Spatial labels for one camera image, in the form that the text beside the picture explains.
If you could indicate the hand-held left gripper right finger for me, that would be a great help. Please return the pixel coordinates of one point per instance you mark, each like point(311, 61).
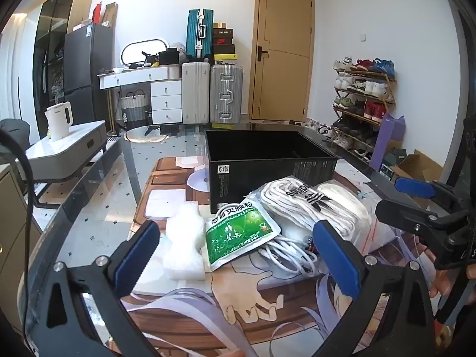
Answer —
point(336, 256)

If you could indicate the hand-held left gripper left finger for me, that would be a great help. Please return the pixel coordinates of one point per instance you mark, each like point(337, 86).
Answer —
point(135, 258)

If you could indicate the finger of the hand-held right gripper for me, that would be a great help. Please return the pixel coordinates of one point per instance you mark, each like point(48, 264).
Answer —
point(414, 187)
point(405, 214)

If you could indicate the white foam wrap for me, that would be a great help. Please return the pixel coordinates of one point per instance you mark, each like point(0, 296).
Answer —
point(184, 241)

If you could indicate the white laces bag black label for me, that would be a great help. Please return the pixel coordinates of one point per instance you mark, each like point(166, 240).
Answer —
point(282, 200)

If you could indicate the green printed packet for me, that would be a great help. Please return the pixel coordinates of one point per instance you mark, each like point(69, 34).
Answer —
point(238, 234)

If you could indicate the black cardboard box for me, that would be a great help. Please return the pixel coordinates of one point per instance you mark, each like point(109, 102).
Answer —
point(260, 182)

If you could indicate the person's right hand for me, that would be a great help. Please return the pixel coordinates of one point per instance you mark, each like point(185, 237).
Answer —
point(441, 284)

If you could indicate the open cardboard box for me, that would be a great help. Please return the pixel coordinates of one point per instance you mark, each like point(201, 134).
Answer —
point(420, 167)

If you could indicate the dark green box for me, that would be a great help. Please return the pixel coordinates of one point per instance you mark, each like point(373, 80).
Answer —
point(393, 157)

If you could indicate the printed desk mat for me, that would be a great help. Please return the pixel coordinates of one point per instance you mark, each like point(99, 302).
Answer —
point(230, 305)

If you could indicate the rows of shoes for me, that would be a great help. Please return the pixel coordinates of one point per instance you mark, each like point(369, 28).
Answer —
point(372, 89)

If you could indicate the wooden shoe rack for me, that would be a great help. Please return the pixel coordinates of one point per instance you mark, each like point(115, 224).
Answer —
point(373, 77)

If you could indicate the round floor rug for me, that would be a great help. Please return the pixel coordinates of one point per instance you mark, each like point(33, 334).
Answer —
point(147, 136)

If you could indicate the grey coffee table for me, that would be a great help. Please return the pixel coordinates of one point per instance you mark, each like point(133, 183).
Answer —
point(63, 156)

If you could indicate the beige cabinet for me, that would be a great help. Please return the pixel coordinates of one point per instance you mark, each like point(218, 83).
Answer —
point(11, 230)

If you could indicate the woven basket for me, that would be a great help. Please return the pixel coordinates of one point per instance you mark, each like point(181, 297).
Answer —
point(134, 111)

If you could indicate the white electric kettle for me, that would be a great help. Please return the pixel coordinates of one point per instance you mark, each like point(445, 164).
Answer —
point(59, 122)

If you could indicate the white vanity desk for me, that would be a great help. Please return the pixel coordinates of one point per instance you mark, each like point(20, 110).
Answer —
point(167, 96)

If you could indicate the dark grey cloth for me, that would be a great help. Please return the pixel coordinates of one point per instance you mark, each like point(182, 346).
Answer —
point(15, 134)

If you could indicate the white suitcase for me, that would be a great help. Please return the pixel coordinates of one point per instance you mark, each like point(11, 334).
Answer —
point(195, 93)

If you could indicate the silver suitcase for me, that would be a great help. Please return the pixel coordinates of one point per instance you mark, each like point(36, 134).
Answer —
point(226, 93)

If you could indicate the white ribbed canister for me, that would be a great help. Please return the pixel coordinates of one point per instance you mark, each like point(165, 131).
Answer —
point(174, 71)

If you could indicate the black refrigerator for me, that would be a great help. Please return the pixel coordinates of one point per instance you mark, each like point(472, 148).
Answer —
point(87, 67)

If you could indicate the oval mirror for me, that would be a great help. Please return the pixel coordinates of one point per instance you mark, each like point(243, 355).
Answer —
point(137, 52)

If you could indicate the wooden door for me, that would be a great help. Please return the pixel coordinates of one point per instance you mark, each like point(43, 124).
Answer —
point(286, 26)

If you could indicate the grey plush toy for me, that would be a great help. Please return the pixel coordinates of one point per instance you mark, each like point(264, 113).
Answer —
point(180, 50)

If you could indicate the yellow black shoe box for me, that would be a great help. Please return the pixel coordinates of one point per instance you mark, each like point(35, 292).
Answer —
point(225, 58)

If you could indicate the white curtain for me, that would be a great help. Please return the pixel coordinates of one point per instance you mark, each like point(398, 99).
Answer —
point(13, 63)

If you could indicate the teal suitcase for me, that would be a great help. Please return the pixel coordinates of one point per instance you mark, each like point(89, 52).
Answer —
point(195, 33)

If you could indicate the black shoe box red logo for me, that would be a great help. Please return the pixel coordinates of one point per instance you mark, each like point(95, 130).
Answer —
point(223, 41)

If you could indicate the brown cardboard carton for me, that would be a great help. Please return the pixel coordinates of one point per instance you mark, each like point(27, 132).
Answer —
point(110, 15)

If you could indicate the dark glass cabinet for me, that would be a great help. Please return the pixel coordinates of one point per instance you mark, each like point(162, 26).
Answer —
point(52, 26)

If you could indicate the brown shoe box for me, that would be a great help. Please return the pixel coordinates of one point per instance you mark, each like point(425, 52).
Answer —
point(224, 25)

